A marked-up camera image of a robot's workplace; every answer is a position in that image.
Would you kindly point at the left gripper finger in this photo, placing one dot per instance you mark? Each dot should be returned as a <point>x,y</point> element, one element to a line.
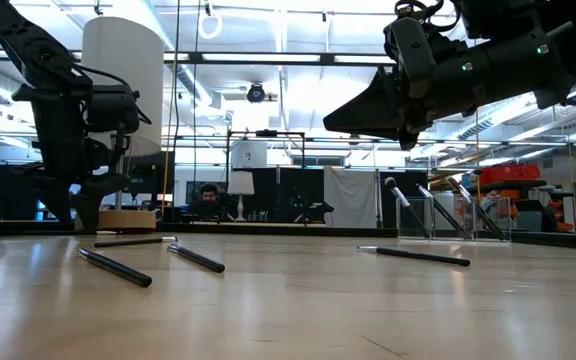
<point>55,200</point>
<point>93,195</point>

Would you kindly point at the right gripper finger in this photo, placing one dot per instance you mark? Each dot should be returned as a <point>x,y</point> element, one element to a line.
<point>368,112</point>

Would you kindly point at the angled tip makeup brush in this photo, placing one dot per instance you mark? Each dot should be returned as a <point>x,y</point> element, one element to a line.
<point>115,268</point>

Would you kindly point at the round head makeup brush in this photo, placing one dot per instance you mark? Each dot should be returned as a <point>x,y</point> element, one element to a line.
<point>405,205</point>

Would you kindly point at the thick black makeup brush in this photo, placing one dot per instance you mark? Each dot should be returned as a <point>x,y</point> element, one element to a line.
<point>443,212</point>

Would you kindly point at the brown bristle makeup brush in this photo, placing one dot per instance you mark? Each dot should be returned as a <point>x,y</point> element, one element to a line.
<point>478,212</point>

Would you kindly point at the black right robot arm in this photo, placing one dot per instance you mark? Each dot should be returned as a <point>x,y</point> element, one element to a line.
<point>528,60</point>

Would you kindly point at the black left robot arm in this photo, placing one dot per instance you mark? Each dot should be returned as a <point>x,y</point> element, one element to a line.
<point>23,35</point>

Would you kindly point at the white shade wooden base lamp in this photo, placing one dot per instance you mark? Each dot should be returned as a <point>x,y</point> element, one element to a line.
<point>123,75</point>

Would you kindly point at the white hanging sheet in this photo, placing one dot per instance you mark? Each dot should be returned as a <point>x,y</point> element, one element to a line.
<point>350,197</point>

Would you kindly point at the black partition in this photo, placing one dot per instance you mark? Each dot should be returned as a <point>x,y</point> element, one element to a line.
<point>293,195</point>

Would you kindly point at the red storage bins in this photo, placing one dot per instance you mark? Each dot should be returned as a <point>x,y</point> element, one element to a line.
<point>510,174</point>

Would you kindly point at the person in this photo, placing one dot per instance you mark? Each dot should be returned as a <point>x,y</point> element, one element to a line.
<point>209,195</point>

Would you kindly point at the white square panel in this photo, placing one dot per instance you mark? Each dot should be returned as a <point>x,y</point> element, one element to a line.
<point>249,154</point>

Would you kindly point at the small white table lamp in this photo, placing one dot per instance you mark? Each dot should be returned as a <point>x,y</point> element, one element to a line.
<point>240,182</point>

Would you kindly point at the clear acrylic brush holder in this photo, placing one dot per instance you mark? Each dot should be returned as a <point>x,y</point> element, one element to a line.
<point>493,225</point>

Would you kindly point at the black background frame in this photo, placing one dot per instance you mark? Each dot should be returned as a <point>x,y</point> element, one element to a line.
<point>266,133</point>

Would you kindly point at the black overhead camera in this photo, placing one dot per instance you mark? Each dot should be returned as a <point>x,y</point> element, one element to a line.
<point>256,93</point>

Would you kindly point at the black aluminium table frame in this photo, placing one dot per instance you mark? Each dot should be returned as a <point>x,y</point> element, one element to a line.
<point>293,230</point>

